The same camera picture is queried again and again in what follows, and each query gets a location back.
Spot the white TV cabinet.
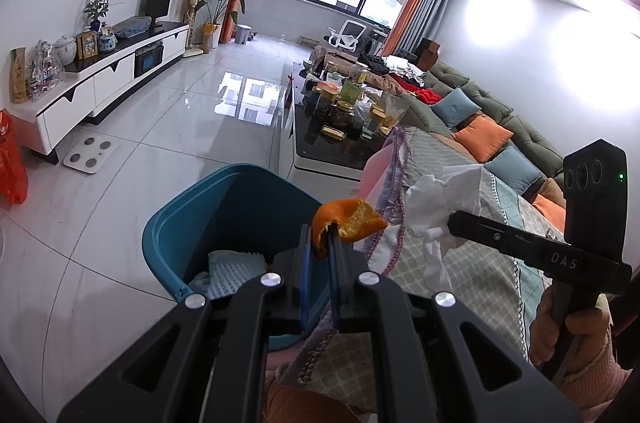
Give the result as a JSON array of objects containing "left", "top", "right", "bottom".
[{"left": 10, "top": 22, "right": 191, "bottom": 155}]

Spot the blue folded cloth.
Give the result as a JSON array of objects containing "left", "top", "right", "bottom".
[{"left": 111, "top": 16, "right": 153, "bottom": 39}]

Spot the grey curtain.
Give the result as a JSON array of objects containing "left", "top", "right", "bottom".
[{"left": 400, "top": 0, "right": 456, "bottom": 64}]

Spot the green sofa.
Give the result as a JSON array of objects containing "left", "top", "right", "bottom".
[{"left": 400, "top": 60, "right": 568, "bottom": 204}]

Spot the white tissue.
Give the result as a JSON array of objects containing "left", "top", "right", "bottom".
[{"left": 404, "top": 163, "right": 484, "bottom": 291}]

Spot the orange cushion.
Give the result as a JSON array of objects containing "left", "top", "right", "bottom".
[
  {"left": 452, "top": 114, "right": 515, "bottom": 162},
  {"left": 530, "top": 190, "right": 568, "bottom": 229}
]

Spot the black cloth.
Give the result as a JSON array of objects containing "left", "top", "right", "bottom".
[{"left": 357, "top": 53, "right": 396, "bottom": 76}]

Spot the clear display box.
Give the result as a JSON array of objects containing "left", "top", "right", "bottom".
[{"left": 24, "top": 40, "right": 66, "bottom": 101}]

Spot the wooden picture frame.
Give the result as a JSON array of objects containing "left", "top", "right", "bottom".
[{"left": 76, "top": 30, "right": 99, "bottom": 60}]

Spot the person's right hand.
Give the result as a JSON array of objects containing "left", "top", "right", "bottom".
[{"left": 528, "top": 288, "right": 612, "bottom": 369}]

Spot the white crumpled cloth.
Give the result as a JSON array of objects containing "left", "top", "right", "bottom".
[{"left": 384, "top": 54, "right": 426, "bottom": 79}]

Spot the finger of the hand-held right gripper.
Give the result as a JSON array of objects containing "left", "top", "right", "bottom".
[{"left": 447, "top": 210, "right": 539, "bottom": 262}]

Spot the white dotted paper towel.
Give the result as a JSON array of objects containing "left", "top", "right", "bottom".
[{"left": 189, "top": 249, "right": 268, "bottom": 301}]

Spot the blue cushion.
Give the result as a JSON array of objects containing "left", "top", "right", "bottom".
[
  {"left": 431, "top": 88, "right": 482, "bottom": 130},
  {"left": 484, "top": 144, "right": 547, "bottom": 196}
]

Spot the person's orange fleece leg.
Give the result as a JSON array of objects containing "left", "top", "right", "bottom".
[{"left": 262, "top": 378, "right": 362, "bottom": 423}]

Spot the group of glass jars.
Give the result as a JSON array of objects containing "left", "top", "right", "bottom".
[{"left": 302, "top": 63, "right": 396, "bottom": 139}]

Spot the white office chair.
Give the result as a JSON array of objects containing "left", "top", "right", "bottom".
[{"left": 327, "top": 19, "right": 367, "bottom": 53}]

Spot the white bathroom scale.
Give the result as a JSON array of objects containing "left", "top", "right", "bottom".
[{"left": 62, "top": 136, "right": 119, "bottom": 175}]

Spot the teal trash bin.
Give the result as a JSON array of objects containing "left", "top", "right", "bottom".
[{"left": 141, "top": 162, "right": 335, "bottom": 352}]

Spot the black monitor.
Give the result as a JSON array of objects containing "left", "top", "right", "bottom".
[{"left": 146, "top": 0, "right": 173, "bottom": 29}]

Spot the orange peel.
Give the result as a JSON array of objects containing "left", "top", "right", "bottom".
[{"left": 311, "top": 198, "right": 389, "bottom": 260}]

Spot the white ceramic jar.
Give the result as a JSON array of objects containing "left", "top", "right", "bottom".
[{"left": 52, "top": 36, "right": 77, "bottom": 66}]

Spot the black glass coffee table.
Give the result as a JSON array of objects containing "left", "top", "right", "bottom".
[{"left": 278, "top": 60, "right": 401, "bottom": 181}]

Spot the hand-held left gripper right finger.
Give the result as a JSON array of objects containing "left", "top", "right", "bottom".
[{"left": 327, "top": 228, "right": 583, "bottom": 423}]

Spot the red plastic bag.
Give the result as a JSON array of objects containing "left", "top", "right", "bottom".
[{"left": 0, "top": 109, "right": 29, "bottom": 205}]

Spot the clear snack bag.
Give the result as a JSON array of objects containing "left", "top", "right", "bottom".
[{"left": 372, "top": 92, "right": 407, "bottom": 131}]

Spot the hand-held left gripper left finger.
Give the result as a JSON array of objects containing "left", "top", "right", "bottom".
[{"left": 57, "top": 227, "right": 314, "bottom": 423}]

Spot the brown wooden cabinet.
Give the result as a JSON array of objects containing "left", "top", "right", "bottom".
[{"left": 416, "top": 37, "right": 442, "bottom": 71}]

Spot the tall gold bottle box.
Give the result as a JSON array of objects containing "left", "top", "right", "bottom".
[{"left": 10, "top": 46, "right": 28, "bottom": 104}]

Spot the person's right forearm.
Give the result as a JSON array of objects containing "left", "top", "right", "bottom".
[{"left": 554, "top": 332, "right": 634, "bottom": 423}]

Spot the red cloth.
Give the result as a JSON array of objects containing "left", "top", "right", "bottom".
[{"left": 395, "top": 73, "right": 446, "bottom": 105}]

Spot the potted plant in yellow pot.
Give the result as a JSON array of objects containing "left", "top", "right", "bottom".
[{"left": 194, "top": 0, "right": 248, "bottom": 54}]

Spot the blue vase with green branches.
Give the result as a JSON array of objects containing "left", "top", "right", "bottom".
[{"left": 82, "top": 0, "right": 115, "bottom": 33}]

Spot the patterned tablecloth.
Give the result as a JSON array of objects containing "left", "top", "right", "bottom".
[{"left": 280, "top": 126, "right": 571, "bottom": 423}]

